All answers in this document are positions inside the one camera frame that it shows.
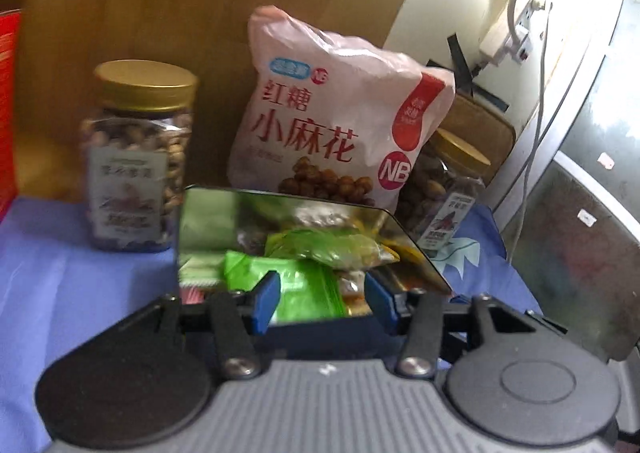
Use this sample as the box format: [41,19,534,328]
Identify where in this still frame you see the red gift box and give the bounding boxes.
[0,9,22,220]

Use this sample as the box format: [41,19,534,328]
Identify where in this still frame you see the wooden headboard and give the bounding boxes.
[425,60,517,171]

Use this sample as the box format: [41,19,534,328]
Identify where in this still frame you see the clear peanut packet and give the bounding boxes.
[337,269,372,316]

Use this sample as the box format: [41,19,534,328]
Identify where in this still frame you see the black tape cross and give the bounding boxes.
[446,32,510,113]

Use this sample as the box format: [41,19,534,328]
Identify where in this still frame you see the gold-lid nut jar white label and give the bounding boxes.
[80,60,199,253]

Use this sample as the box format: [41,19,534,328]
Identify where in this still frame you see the pink candy box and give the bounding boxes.
[179,283,208,306]

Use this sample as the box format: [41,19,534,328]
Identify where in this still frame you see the gold-lid nut jar dark label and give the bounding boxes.
[397,128,493,255]

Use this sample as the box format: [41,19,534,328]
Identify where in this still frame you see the blue printed blanket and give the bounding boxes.
[0,196,545,453]

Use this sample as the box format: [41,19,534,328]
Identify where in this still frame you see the bright green snack packet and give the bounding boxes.
[224,250,347,325]

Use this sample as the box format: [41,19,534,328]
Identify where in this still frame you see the white cable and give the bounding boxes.
[500,0,555,261]

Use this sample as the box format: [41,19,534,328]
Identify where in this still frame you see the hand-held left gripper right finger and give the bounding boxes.
[364,272,568,379]

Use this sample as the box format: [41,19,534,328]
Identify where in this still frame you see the pink snack bag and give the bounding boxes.
[227,6,456,214]

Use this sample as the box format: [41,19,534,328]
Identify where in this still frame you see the white wall socket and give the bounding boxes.
[479,0,557,70]

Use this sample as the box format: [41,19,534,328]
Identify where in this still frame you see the pale green snack packet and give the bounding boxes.
[264,228,401,270]

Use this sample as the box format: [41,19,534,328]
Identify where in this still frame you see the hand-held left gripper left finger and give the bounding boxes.
[120,272,281,380]

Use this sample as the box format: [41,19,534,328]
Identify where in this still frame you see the metal window frame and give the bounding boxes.
[490,0,640,364]

